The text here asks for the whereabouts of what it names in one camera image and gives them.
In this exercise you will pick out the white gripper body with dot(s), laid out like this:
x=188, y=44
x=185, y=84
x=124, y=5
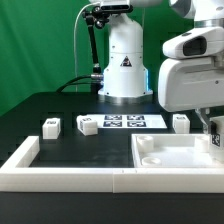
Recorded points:
x=192, y=76

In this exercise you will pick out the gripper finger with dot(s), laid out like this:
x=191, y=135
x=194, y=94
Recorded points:
x=203, y=115

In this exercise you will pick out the paper sheet with AprilTags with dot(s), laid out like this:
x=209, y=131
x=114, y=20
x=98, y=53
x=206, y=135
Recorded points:
x=127, y=120

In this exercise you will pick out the white U-shaped fence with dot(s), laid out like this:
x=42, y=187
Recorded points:
x=16, y=175

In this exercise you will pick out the white square tabletop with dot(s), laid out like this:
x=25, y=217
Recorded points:
x=173, y=151

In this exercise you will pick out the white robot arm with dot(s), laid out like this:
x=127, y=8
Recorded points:
x=125, y=76

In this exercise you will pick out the black camera on mount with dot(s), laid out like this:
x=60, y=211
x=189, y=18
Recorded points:
x=112, y=6

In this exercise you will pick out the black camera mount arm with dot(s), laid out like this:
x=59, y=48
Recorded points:
x=93, y=40

